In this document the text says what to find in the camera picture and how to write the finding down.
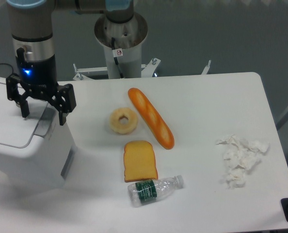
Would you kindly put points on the white trash can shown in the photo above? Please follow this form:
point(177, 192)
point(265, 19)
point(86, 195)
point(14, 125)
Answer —
point(36, 148)

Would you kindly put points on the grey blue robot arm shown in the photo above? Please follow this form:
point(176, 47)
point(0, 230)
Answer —
point(31, 28)

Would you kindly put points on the yellow toast slice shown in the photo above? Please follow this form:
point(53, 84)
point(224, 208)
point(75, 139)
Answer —
point(139, 161)

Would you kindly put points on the crumpled white tissue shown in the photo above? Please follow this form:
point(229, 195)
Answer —
point(240, 158)

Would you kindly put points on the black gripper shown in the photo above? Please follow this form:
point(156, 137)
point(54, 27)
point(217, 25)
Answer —
point(39, 80)

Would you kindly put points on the clear plastic bottle green label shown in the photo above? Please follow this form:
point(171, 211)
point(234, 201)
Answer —
point(149, 191)

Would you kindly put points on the white metal base frame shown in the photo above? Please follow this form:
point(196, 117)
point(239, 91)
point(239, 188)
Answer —
point(97, 73)

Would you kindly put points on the orange baguette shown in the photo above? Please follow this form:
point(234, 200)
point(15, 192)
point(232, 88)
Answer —
point(152, 118)

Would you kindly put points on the pale glazed donut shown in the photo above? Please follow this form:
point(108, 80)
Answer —
point(123, 120)

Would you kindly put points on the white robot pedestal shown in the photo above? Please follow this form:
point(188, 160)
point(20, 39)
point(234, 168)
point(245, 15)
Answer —
point(122, 44)

